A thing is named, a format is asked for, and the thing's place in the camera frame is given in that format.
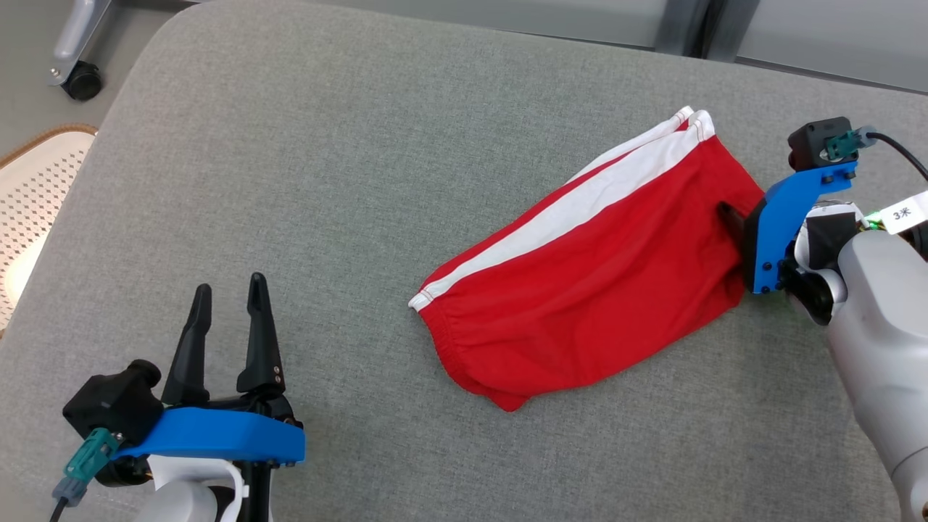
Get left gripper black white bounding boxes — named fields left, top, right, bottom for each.
left=134, top=273, right=302, bottom=522

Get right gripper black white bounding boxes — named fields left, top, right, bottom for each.
left=717, top=202, right=868, bottom=326

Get red shorts with white stripe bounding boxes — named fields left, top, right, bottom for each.
left=407, top=107, right=766, bottom=413

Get white perforated laundry basket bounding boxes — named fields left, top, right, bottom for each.
left=0, top=124, right=99, bottom=339

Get black caster wheel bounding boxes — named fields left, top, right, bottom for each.
left=62, top=60, right=104, bottom=102

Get grey metal stand leg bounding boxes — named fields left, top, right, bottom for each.
left=49, top=0, right=117, bottom=85

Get teal right camera cable connector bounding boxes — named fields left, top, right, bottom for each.
left=825, top=125, right=879, bottom=162

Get teal camera cable connector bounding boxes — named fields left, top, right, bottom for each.
left=64, top=428, right=121, bottom=484
left=825, top=125, right=879, bottom=162

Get teal left camera cable connector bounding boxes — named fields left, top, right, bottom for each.
left=64, top=428, right=121, bottom=484

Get white cable label tag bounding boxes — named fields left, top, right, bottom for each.
left=879, top=191, right=928, bottom=236

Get black right camera cable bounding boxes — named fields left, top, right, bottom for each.
left=866, top=130, right=928, bottom=183

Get black camera cable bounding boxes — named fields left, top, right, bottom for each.
left=866, top=130, right=928, bottom=183
left=47, top=478, right=78, bottom=522

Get black left camera cable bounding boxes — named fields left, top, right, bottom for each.
left=47, top=478, right=78, bottom=522

